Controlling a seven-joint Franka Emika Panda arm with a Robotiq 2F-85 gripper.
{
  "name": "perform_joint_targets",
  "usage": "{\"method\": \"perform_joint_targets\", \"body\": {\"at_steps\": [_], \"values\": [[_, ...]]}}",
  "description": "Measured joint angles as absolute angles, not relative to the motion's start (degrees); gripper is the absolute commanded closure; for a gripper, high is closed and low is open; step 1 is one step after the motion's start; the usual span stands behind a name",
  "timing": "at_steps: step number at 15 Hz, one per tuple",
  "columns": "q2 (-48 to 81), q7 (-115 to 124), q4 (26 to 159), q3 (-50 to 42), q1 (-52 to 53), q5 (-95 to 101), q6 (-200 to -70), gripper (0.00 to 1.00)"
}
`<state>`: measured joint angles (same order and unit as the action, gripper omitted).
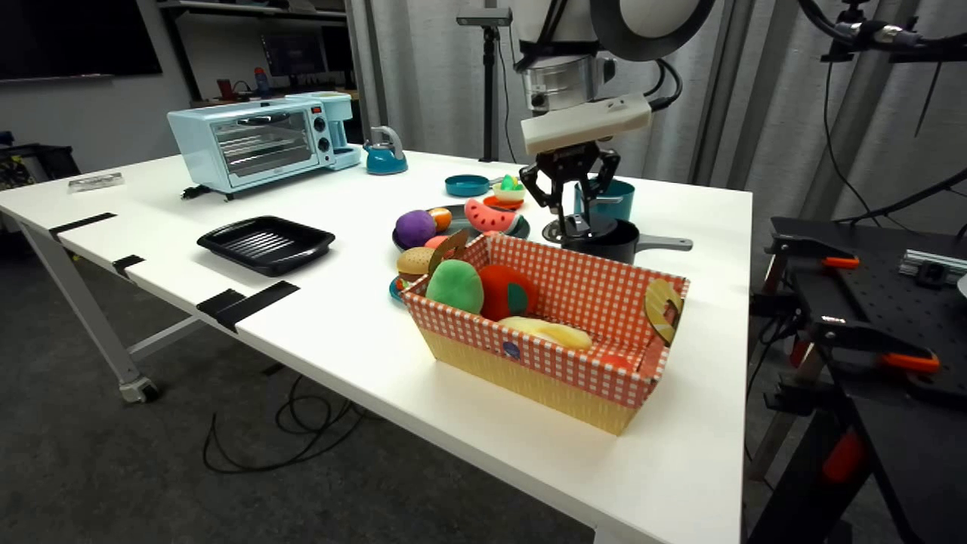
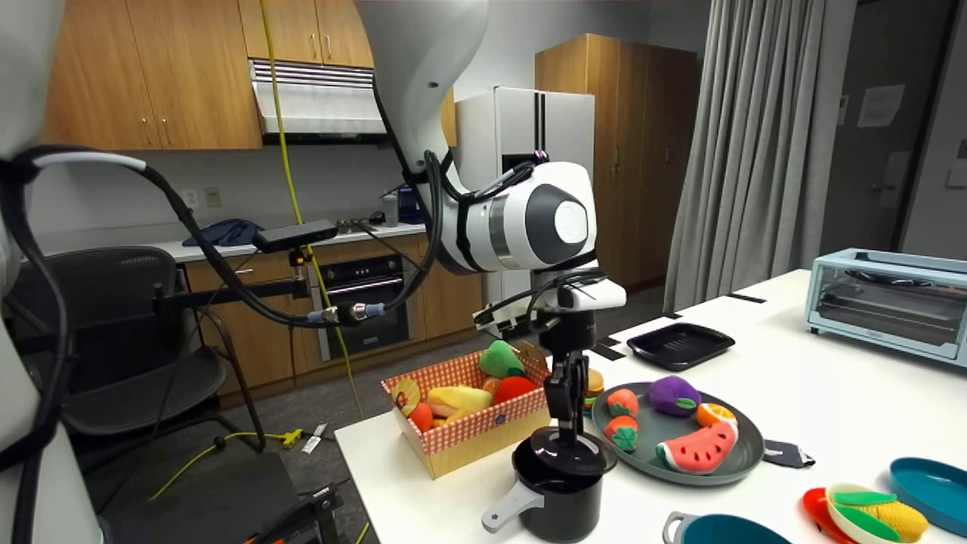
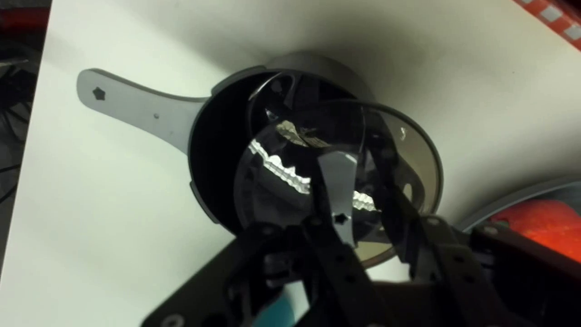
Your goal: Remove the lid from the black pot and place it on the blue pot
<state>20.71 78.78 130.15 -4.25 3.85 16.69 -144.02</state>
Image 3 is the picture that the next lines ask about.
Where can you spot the grey plate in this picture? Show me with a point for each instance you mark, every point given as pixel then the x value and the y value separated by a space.
pixel 515 196

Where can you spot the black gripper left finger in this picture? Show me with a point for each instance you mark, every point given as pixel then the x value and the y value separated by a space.
pixel 284 272

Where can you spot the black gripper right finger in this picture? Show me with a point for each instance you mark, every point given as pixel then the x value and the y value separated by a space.
pixel 424 254

